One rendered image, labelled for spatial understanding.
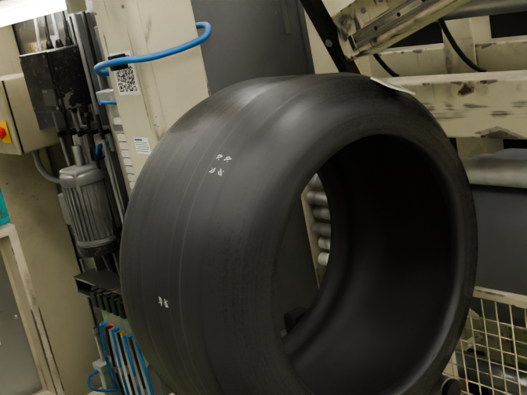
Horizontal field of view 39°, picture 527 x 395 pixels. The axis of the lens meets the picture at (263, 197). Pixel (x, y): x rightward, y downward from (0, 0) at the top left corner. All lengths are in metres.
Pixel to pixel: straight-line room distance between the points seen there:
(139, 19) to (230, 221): 0.47
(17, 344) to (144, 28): 0.70
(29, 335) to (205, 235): 0.74
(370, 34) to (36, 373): 0.95
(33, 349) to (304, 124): 0.86
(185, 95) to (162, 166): 0.27
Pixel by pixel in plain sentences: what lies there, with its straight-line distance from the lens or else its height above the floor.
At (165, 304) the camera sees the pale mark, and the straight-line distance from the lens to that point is 1.01.
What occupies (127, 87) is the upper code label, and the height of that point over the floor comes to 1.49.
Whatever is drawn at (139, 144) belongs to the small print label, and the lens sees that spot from 1.35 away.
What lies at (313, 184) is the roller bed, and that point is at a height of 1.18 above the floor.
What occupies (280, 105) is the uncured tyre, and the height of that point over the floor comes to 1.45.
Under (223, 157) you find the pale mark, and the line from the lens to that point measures 0.97.
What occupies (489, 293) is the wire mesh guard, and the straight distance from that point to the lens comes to 1.42.
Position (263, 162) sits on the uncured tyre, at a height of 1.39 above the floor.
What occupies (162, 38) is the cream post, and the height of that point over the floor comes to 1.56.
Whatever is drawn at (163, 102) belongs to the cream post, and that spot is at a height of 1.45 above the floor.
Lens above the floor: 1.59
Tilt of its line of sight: 15 degrees down
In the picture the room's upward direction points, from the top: 12 degrees counter-clockwise
